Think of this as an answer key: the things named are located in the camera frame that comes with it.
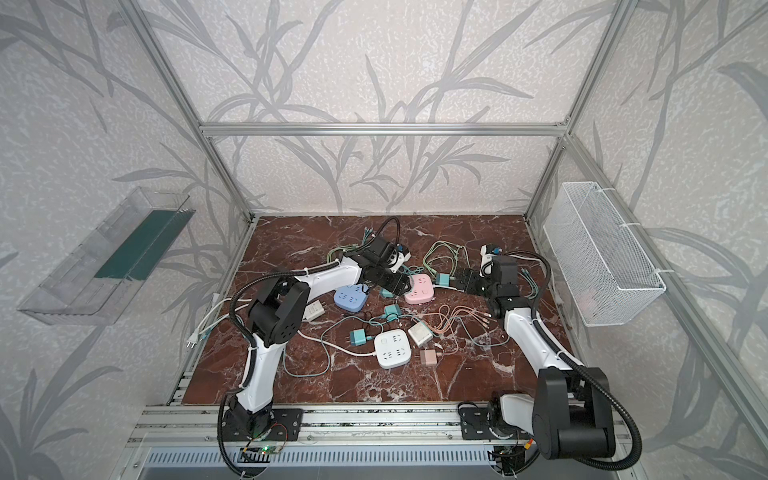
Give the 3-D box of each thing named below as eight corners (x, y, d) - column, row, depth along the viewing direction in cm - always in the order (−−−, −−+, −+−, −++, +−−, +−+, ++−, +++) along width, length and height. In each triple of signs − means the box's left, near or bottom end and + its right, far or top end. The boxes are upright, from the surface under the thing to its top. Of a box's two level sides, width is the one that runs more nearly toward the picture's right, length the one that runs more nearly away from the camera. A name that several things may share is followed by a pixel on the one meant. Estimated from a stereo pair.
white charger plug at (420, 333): (418, 347, 88) (418, 344, 86) (408, 332, 91) (408, 329, 89) (432, 338, 89) (433, 334, 88) (422, 323, 92) (422, 320, 90)
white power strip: (381, 372, 83) (380, 369, 81) (373, 339, 89) (372, 336, 87) (414, 361, 85) (414, 358, 83) (404, 330, 91) (404, 327, 89)
